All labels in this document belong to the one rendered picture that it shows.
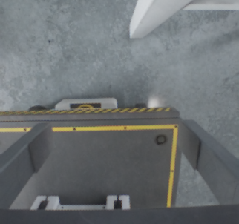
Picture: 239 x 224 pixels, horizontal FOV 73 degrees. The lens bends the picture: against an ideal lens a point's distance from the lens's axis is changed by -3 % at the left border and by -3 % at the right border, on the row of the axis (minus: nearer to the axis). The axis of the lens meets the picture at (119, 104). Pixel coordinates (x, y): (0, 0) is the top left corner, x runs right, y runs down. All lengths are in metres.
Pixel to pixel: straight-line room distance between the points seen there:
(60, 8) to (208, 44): 0.69
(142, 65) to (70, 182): 0.57
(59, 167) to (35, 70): 0.48
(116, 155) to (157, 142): 0.14
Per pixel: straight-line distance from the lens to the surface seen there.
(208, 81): 0.92
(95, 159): 0.59
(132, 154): 0.57
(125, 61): 0.80
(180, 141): 0.17
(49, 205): 0.70
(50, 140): 0.17
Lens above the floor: 0.80
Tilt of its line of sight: 74 degrees down
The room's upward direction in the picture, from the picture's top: 179 degrees clockwise
